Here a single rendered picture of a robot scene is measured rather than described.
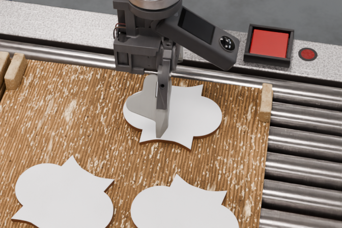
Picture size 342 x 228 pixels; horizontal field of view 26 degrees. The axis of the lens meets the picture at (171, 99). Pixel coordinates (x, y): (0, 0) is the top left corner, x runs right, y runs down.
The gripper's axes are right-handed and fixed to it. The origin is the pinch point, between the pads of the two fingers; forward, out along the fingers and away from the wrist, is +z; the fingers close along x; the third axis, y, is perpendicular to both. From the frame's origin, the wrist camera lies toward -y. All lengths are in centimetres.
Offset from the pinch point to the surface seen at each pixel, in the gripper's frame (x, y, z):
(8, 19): -18.7, 31.9, 5.2
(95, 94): -2.1, 12.3, 3.4
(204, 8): -130, 11, 97
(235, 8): -131, 0, 97
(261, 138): 2.2, -13.5, 3.7
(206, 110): -1.1, -5.0, 2.7
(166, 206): 16.6, -1.9, 2.7
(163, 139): 5.4, 0.5, 2.7
